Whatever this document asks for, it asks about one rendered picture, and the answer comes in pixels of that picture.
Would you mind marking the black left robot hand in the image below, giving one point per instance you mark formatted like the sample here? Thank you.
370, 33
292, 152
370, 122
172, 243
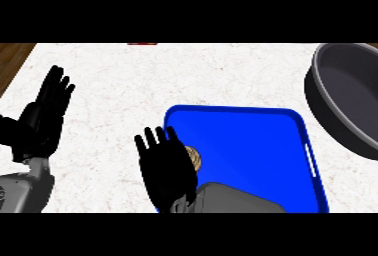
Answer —
45, 113

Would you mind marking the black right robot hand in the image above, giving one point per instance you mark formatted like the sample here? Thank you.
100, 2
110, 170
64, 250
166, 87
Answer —
168, 173

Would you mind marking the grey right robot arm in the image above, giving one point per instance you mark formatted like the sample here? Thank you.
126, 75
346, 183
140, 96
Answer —
231, 200

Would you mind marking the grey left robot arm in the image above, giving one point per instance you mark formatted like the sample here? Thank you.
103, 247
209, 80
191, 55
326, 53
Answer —
24, 190

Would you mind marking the tan cupcake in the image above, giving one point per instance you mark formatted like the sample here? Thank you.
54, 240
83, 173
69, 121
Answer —
194, 158

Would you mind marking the blue plastic tray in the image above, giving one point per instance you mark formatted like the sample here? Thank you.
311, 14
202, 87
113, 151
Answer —
256, 146

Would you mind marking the dark grey pot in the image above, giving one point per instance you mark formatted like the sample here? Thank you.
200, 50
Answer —
348, 96

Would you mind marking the small red object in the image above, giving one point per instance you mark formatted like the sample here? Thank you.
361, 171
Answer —
143, 43

